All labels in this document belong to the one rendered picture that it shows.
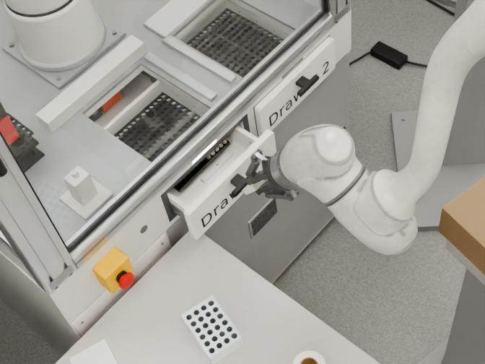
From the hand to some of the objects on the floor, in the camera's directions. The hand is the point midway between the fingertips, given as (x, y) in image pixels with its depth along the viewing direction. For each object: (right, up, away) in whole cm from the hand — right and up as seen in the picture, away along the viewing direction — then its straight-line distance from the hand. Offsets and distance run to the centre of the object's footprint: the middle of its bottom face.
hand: (252, 185), depth 178 cm
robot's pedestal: (+72, -57, +65) cm, 112 cm away
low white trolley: (-5, -87, +54) cm, 103 cm away
